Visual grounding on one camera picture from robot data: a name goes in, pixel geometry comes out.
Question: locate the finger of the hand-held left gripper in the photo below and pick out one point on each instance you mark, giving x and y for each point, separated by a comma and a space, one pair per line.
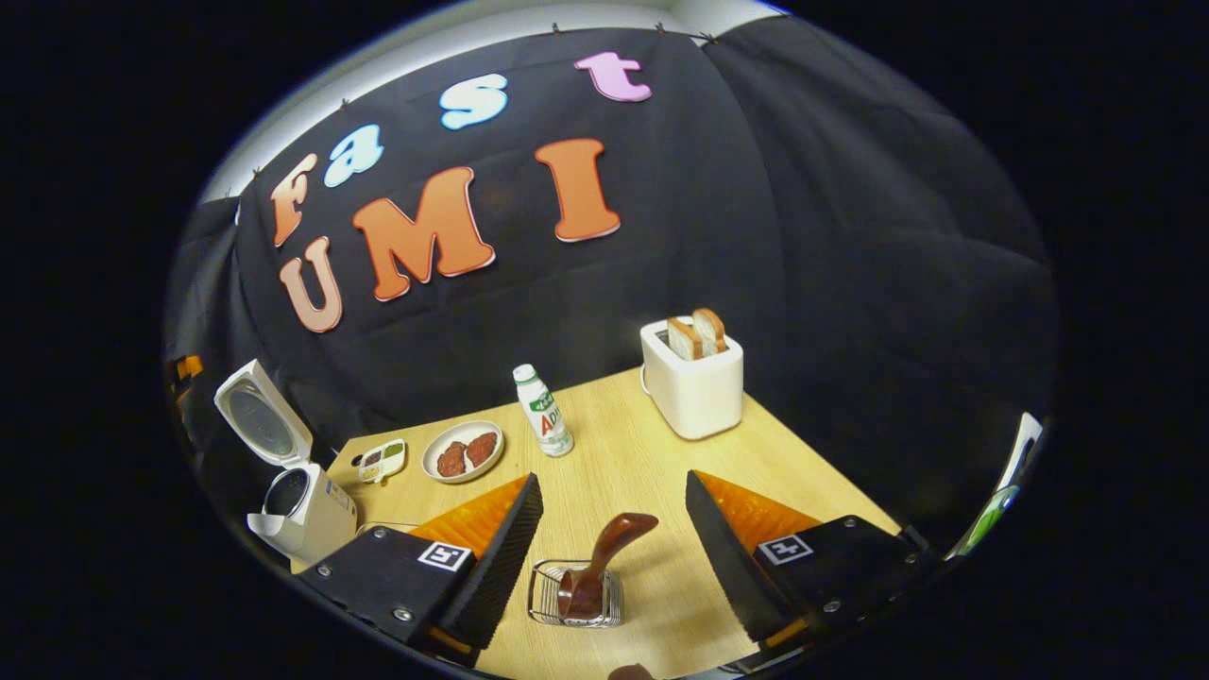
189, 366

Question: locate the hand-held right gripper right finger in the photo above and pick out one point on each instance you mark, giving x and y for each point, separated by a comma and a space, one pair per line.
732, 567

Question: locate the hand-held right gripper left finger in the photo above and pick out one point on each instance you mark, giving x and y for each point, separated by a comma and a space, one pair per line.
501, 567

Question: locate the brown wooden spoon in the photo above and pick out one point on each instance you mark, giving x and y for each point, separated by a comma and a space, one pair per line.
619, 538

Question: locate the white rice cooker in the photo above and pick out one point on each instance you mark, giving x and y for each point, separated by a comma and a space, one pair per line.
316, 519

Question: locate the white round plate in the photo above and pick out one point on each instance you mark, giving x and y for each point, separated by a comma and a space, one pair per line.
472, 475

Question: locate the brown meat patty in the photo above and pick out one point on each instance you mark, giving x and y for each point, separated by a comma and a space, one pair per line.
451, 460
482, 449

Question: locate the white drink bottle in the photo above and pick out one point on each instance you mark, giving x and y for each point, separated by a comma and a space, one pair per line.
546, 416

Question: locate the small white condiment dish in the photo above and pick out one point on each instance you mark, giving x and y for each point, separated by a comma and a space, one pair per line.
383, 461

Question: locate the white toaster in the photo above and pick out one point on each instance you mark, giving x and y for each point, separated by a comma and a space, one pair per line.
699, 397

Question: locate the toasted bread slice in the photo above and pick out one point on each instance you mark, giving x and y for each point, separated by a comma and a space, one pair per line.
710, 329
684, 340

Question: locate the green and white object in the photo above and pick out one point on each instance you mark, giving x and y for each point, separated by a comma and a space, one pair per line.
987, 519

